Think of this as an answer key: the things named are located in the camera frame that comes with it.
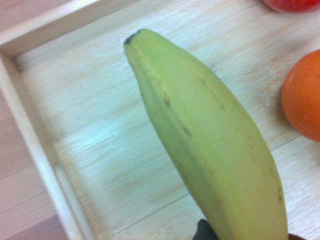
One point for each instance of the light wooden tray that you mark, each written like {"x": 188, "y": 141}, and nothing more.
{"x": 100, "y": 125}

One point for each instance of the large orange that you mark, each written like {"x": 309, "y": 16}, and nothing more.
{"x": 305, "y": 100}

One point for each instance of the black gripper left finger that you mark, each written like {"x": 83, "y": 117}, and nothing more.
{"x": 205, "y": 231}

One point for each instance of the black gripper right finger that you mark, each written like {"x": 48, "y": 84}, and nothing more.
{"x": 297, "y": 237}

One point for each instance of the yellow banana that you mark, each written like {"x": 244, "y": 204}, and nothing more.
{"x": 205, "y": 137}

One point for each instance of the red apple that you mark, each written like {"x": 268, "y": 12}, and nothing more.
{"x": 290, "y": 5}

